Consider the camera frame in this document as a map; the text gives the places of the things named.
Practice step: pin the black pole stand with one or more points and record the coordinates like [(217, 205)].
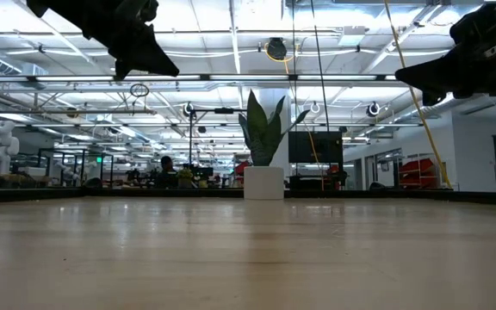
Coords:
[(190, 142)]

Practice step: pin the red bin shelf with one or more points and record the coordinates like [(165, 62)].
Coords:
[(418, 168)]

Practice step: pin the person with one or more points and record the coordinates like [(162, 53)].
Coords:
[(167, 165)]

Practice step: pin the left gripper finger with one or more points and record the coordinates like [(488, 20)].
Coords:
[(140, 66), (144, 45)]

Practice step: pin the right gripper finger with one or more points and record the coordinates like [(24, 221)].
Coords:
[(433, 82), (433, 64)]

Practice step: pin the snake plant in white pot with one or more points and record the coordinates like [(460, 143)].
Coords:
[(264, 183)]

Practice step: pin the white humanoid robot figure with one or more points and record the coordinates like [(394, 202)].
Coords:
[(0, 144)]

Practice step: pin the black wall screen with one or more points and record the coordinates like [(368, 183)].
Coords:
[(317, 146)]

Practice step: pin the black framed workcell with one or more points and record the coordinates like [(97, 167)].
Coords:
[(82, 161)]

